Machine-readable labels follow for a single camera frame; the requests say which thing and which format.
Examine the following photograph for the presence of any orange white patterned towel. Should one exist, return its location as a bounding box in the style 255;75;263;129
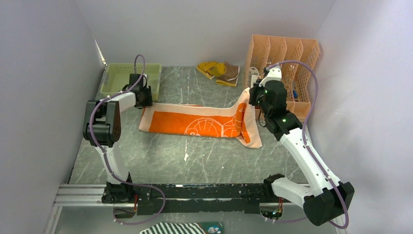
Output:
139;88;263;149

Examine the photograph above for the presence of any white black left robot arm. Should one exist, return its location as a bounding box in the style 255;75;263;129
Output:
83;73;152;204

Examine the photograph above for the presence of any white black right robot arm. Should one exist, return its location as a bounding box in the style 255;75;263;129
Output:
249;80;355;229

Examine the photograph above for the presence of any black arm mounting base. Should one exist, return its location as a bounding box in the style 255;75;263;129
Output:
100;183;285;215

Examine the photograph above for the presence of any white red paper card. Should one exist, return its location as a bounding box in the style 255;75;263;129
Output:
248;67;261;88

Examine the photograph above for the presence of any green plastic basket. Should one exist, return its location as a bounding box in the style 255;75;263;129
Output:
100;63;162;101

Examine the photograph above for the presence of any orange plastic file organizer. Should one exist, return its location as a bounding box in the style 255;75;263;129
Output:
243;35;320;122

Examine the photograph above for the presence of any yellow brown folded towel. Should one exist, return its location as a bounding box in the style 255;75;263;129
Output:
196;61;241;87

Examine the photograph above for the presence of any black white striped towel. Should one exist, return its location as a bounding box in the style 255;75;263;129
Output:
140;222;206;234

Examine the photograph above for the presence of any teal patterned cloth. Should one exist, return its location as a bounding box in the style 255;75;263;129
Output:
197;222;224;234

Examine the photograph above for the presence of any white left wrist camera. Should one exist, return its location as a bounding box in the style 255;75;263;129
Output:
129;74;148;89

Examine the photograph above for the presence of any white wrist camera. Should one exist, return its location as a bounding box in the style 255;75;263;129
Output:
129;74;148;89
259;66;282;87

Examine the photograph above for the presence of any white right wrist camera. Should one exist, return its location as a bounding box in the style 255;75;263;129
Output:
259;66;282;87

